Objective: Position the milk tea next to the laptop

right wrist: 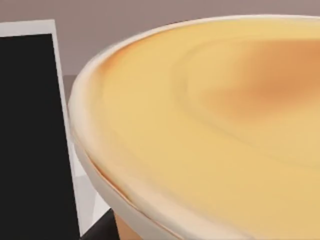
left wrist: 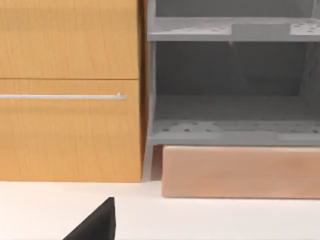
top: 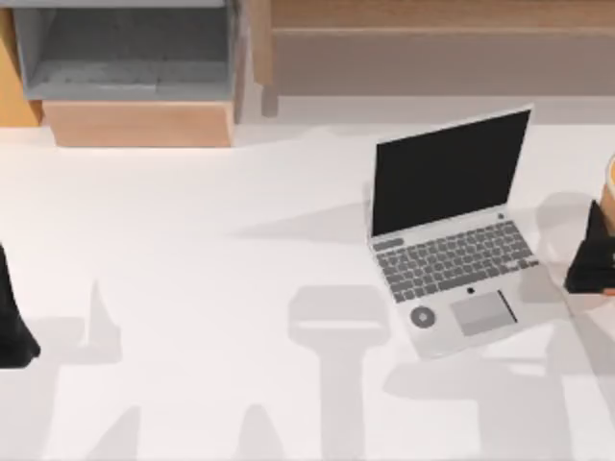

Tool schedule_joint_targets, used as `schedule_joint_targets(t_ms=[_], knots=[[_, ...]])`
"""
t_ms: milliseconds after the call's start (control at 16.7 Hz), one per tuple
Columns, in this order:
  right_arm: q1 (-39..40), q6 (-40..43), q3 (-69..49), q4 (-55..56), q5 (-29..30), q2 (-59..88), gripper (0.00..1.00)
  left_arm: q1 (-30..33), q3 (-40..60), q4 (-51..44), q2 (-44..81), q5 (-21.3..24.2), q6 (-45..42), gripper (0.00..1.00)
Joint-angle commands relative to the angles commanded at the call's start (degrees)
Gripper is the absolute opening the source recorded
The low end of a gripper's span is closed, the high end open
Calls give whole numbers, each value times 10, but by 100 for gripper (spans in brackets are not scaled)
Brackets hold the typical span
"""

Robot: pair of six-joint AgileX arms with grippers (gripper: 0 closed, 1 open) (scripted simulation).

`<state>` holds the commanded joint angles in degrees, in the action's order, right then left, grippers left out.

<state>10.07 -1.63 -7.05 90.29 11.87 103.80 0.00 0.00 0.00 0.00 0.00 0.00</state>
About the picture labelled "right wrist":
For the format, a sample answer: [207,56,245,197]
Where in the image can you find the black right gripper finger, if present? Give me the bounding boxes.
[80,208,121,240]

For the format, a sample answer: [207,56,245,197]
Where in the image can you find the yellow cup with cream rim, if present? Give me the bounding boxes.
[67,14,320,240]

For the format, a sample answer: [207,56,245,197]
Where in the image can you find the white framed blackboard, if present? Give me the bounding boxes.
[0,19,83,240]

